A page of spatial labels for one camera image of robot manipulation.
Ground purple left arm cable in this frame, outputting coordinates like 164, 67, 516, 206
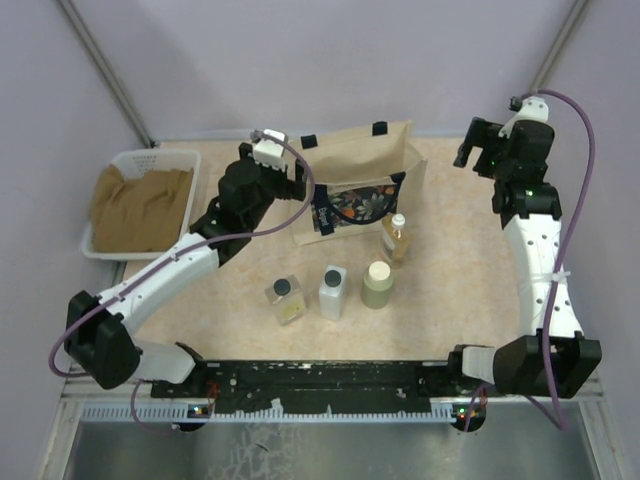
47, 132, 316, 432

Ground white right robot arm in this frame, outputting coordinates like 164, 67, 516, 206
446, 117, 602, 399

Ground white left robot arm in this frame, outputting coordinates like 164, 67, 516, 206
55, 130, 314, 397

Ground cream canvas tote bag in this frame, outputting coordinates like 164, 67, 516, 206
291, 121, 427, 246

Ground clear square bottle black cap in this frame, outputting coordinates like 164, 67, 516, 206
265, 275, 307, 326

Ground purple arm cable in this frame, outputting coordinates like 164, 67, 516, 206
462, 88, 596, 434
47, 132, 316, 432

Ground olive green bottle cream cap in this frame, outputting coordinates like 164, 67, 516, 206
361, 261, 394, 309

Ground white slotted cable duct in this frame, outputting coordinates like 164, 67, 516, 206
80, 400, 469, 426

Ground aluminium front frame rails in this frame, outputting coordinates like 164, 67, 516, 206
59, 362, 604, 401

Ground aluminium frame rail right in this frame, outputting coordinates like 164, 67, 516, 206
528, 0, 592, 91

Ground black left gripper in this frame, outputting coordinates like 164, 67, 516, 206
239, 142, 308, 230

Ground aluminium frame rail left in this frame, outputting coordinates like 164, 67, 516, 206
54, 0, 157, 148

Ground aluminium frame rail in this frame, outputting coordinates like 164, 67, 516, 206
54, 0, 157, 148
528, 0, 592, 91

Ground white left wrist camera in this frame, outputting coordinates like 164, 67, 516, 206
250, 129, 288, 171

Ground brown cloth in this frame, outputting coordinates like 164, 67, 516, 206
89, 165, 193, 253

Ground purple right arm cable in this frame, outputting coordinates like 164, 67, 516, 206
462, 88, 596, 434

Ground white square bottle black cap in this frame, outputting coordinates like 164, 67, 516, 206
318, 265, 347, 321

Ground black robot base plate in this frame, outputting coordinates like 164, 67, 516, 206
151, 360, 487, 432

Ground white plastic basket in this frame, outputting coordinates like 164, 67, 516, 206
81, 149, 201, 262

